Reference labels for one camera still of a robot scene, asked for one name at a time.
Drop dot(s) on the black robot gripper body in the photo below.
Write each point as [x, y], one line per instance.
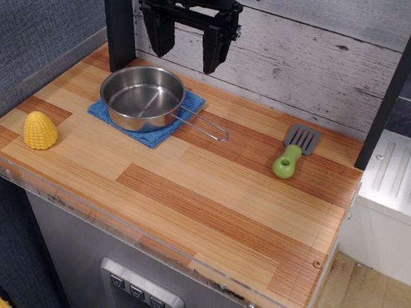
[202, 14]

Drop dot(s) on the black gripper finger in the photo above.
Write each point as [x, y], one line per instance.
[216, 43]
[160, 29]

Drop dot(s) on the yellow toy corn piece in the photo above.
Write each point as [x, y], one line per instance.
[40, 132]

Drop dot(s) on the silver steel pan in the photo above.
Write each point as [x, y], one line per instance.
[147, 99]

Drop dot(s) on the blue folded cloth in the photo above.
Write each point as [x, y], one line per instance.
[149, 139]

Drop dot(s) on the clear acrylic table edge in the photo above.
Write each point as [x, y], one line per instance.
[236, 291]

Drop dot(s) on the silver toy fridge front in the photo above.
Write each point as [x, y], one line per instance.
[76, 247]

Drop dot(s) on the white toy sink counter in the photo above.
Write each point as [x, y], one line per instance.
[377, 232]

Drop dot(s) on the grey dispenser button panel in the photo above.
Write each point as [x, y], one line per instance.
[125, 288]

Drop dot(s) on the black left vertical post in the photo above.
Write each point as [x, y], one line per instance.
[120, 33]

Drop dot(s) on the black vertical post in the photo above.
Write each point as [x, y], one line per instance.
[389, 100]
[120, 33]

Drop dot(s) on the green handled grey spatula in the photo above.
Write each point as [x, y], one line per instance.
[301, 140]

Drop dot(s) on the black right vertical post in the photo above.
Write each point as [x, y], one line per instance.
[389, 100]

